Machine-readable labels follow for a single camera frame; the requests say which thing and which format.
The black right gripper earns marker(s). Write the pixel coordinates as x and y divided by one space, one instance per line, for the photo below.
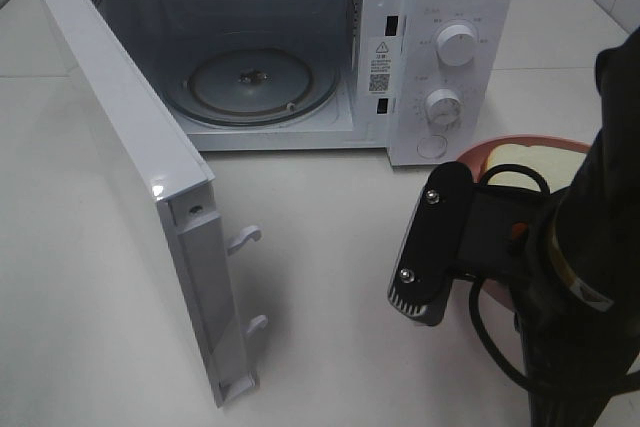
539 272

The pink round plate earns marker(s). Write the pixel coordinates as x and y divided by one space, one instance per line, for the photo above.
475 154

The white bread sandwich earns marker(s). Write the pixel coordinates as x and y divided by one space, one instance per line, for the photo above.
555 165

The round microwave door button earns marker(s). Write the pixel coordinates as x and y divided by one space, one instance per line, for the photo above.
432 147

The white microwave door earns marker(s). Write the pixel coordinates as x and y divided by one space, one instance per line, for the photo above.
164 190

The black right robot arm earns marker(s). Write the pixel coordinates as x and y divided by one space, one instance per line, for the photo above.
578 318

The white lower microwave knob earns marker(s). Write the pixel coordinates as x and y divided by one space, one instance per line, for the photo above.
443 107

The white microwave knob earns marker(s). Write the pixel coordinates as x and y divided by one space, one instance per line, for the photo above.
456 44
443 107

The white upper microwave knob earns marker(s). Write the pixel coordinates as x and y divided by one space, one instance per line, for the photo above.
456 44

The white microwave oven body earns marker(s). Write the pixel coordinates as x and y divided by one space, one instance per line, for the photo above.
165 38

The white warning label sticker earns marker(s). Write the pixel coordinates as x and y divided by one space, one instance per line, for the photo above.
381 65

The glass microwave turntable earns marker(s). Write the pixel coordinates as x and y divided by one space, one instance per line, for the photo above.
253 87

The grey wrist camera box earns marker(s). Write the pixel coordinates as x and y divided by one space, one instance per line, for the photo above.
422 277

